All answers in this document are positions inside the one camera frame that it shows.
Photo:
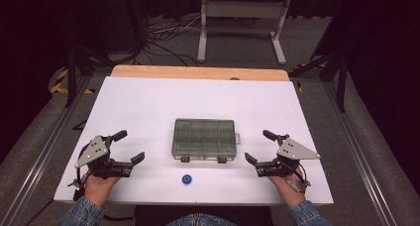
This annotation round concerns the person's denim legs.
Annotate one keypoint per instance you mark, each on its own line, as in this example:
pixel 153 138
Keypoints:
pixel 198 220

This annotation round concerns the wooden table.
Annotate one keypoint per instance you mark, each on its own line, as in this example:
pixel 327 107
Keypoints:
pixel 198 72

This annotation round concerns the person's left hand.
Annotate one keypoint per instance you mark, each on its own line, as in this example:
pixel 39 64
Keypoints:
pixel 97 189

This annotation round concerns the yellow black floor tape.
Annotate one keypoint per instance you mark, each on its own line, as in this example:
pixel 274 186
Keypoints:
pixel 59 84
pixel 300 87

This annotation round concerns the dark cloth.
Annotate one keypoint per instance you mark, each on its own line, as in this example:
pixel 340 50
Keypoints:
pixel 148 216

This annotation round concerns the person's right hand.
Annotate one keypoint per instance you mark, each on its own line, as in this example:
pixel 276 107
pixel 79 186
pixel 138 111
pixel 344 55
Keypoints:
pixel 290 191

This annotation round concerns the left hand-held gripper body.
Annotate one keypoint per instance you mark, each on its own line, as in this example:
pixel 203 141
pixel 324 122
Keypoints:
pixel 94 151

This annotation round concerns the aluminium floor rail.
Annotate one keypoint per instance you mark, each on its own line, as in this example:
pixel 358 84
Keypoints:
pixel 360 153
pixel 43 153

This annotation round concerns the clear plastic compartment box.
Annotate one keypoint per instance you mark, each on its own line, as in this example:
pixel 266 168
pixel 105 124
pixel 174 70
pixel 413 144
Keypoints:
pixel 204 138

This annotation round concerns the white table board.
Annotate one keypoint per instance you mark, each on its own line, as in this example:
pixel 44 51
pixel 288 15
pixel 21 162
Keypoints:
pixel 148 100

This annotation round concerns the grey metal stand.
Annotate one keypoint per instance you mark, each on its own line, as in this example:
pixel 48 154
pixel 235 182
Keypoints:
pixel 244 9

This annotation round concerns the black tripod stand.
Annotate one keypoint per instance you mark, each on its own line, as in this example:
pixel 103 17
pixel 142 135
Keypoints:
pixel 341 80

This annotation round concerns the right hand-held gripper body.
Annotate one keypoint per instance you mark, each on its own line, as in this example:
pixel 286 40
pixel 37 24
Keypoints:
pixel 292 151

